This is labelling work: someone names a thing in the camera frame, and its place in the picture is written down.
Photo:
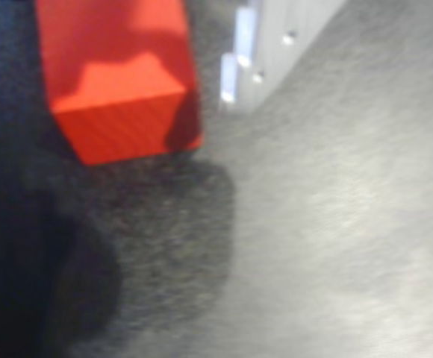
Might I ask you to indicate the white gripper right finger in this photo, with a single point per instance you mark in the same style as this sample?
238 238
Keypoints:
276 33

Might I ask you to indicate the red cube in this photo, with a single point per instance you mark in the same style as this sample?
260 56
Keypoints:
119 93

